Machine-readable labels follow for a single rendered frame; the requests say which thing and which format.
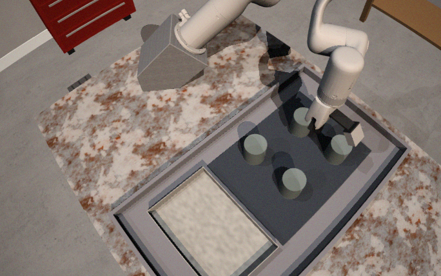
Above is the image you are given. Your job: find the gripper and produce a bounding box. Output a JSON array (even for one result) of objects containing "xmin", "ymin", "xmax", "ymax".
[{"xmin": 305, "ymin": 91, "xmax": 343, "ymax": 135}]

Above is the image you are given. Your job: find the clear glass jar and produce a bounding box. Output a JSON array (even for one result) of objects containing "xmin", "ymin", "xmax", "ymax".
[
  {"xmin": 243, "ymin": 134, "xmax": 268, "ymax": 165},
  {"xmin": 289, "ymin": 107, "xmax": 311, "ymax": 137},
  {"xmin": 324, "ymin": 135, "xmax": 353, "ymax": 165},
  {"xmin": 279, "ymin": 168, "xmax": 307, "ymax": 199}
]

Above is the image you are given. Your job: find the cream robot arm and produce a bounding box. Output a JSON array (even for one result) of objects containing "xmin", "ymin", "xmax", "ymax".
[{"xmin": 174, "ymin": 0, "xmax": 369, "ymax": 146}]

